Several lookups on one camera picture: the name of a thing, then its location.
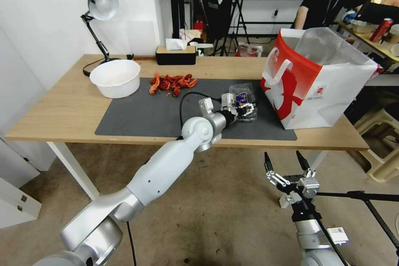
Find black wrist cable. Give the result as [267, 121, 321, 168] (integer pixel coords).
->
[178, 91, 226, 138]

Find white label tag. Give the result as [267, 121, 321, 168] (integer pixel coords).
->
[327, 227, 349, 245]

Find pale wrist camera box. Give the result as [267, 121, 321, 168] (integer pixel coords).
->
[220, 93, 236, 112]
[296, 177, 320, 199]

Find black silver desk lamp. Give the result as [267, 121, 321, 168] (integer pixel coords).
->
[80, 0, 135, 77]

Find small red white bag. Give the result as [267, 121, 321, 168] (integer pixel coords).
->
[236, 42, 264, 58]

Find black light stand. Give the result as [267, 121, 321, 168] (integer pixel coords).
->
[215, 0, 252, 57]

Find dark grey table mat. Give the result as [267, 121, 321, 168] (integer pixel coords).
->
[94, 78, 298, 141]

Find black wood-lid tissue box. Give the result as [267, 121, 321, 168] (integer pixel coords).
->
[155, 38, 197, 66]

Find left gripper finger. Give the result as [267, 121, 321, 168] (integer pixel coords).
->
[235, 102, 260, 114]
[236, 112, 258, 123]

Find red drink can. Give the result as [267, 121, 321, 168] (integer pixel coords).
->
[369, 18, 394, 43]

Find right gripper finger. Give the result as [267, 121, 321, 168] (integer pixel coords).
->
[295, 150, 317, 180]
[264, 151, 290, 187]

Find white cabinet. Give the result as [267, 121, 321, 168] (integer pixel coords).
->
[0, 136, 43, 229]

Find red white takeout bag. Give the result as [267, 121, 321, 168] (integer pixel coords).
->
[259, 27, 383, 131]

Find wooden table white legs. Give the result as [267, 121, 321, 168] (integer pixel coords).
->
[3, 54, 370, 201]

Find black tripod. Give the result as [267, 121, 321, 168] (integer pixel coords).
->
[313, 190, 399, 249]

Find beige plastic stool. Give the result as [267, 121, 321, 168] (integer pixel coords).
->
[354, 101, 399, 182]

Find clear plastic takeout container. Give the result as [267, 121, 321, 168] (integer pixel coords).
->
[228, 82, 260, 122]

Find red crayfish shell pile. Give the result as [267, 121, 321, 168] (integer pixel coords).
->
[149, 72, 198, 97]

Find white round bowl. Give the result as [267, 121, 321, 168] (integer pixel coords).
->
[89, 59, 141, 99]

